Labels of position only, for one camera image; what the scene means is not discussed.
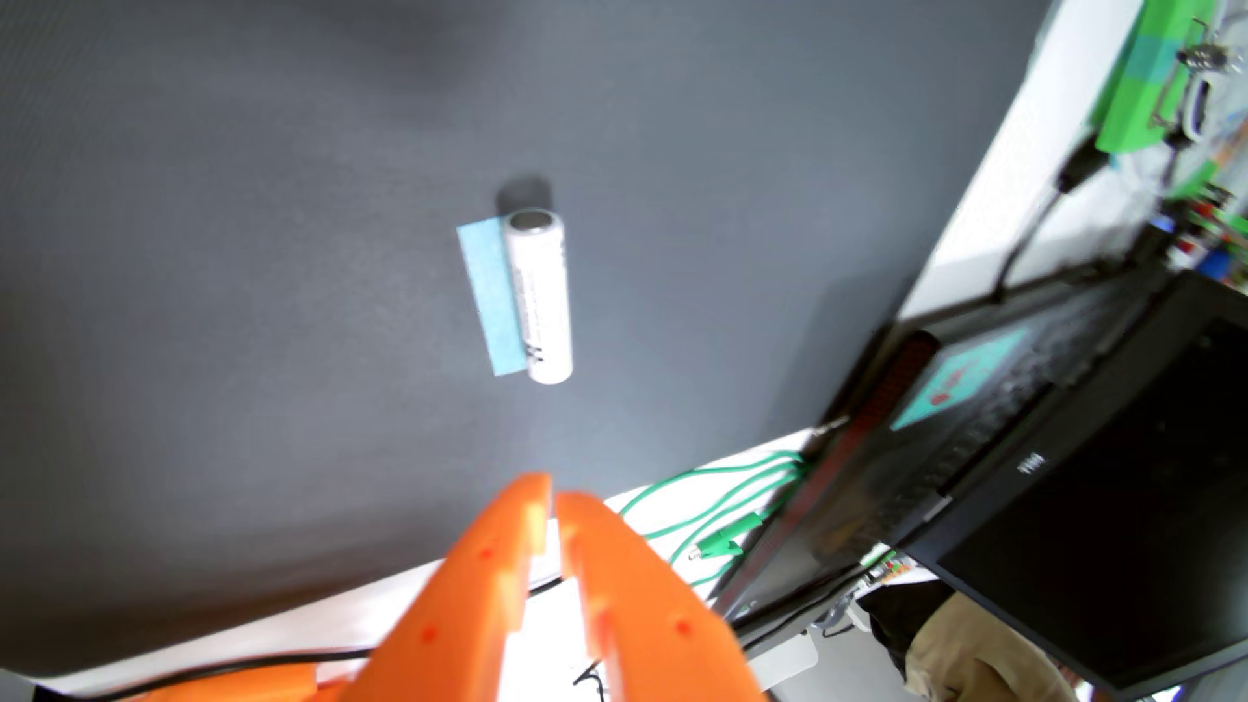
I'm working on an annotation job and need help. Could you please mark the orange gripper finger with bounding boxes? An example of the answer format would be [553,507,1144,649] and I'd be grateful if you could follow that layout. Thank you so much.
[556,490,768,702]
[336,474,555,702]

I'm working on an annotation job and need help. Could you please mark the white cylindrical battery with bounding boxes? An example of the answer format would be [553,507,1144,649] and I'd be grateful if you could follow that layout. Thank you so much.
[503,209,575,385]

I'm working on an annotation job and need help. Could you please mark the beige trouser leg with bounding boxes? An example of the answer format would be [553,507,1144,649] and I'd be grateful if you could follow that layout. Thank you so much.
[902,590,1084,702]

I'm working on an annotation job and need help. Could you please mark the blue tape piece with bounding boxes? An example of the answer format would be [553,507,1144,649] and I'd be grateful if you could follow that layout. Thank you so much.
[456,216,530,378]

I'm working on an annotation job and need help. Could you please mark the teal laptop sticker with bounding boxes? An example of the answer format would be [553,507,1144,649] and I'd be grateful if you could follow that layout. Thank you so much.
[889,326,1033,432]

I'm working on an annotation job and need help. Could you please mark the dark grey mat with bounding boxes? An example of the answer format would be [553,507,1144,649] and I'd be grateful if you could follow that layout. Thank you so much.
[0,0,1059,679]

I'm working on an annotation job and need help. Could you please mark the black laptop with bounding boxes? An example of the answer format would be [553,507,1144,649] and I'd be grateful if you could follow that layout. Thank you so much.
[716,263,1248,702]

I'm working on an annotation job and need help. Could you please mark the green clip cables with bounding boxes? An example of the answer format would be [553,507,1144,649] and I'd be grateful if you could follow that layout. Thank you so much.
[619,450,811,586]

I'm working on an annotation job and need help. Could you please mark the black plug cable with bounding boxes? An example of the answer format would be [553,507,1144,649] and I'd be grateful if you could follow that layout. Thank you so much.
[994,136,1113,298]

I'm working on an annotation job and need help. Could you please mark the green printed switch box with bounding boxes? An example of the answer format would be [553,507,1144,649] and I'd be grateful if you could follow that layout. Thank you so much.
[1092,0,1220,155]

